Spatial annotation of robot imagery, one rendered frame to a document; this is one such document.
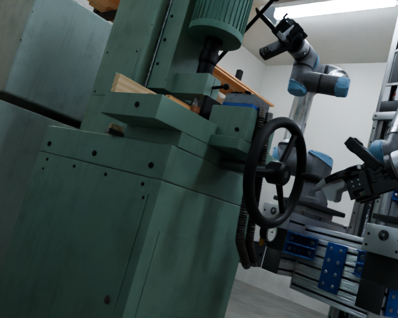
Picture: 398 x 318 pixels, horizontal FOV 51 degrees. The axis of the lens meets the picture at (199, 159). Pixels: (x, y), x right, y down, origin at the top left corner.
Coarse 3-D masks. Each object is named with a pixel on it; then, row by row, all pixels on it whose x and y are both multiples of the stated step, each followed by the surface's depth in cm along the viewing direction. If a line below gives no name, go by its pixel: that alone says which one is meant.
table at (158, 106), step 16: (112, 96) 108; (128, 96) 105; (144, 96) 101; (160, 96) 97; (112, 112) 107; (128, 112) 103; (144, 112) 99; (160, 112) 98; (176, 112) 102; (192, 112) 106; (160, 128) 108; (176, 128) 103; (192, 128) 107; (208, 128) 112; (208, 144) 113; (224, 144) 109; (240, 144) 107; (272, 160) 140
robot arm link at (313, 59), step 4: (312, 48) 158; (308, 52) 155; (312, 52) 157; (316, 52) 161; (304, 56) 156; (308, 56) 157; (312, 56) 158; (316, 56) 160; (296, 60) 159; (300, 60) 158; (304, 60) 157; (308, 60) 157; (312, 60) 158; (316, 60) 161; (308, 64) 157; (312, 64) 159; (316, 64) 162
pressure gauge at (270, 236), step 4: (260, 228) 132; (264, 228) 132; (272, 228) 133; (276, 228) 135; (260, 232) 132; (264, 232) 131; (268, 232) 132; (276, 232) 135; (260, 236) 133; (264, 236) 132; (268, 236) 132; (272, 236) 134; (260, 240) 134; (268, 240) 132; (272, 240) 134; (260, 244) 134
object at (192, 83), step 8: (176, 80) 134; (184, 80) 132; (192, 80) 130; (200, 80) 128; (208, 80) 127; (216, 80) 130; (176, 88) 133; (184, 88) 131; (192, 88) 129; (200, 88) 127; (208, 88) 128; (176, 96) 137; (184, 96) 134; (192, 96) 131; (200, 96) 129; (216, 96) 131
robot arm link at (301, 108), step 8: (320, 64) 191; (320, 72) 189; (304, 96) 190; (312, 96) 192; (296, 104) 191; (304, 104) 189; (296, 112) 189; (304, 112) 189; (296, 120) 189; (304, 120) 189; (304, 128) 189; (288, 136) 188; (280, 144) 188; (272, 152) 188; (280, 152) 186; (288, 160) 184; (296, 160) 183
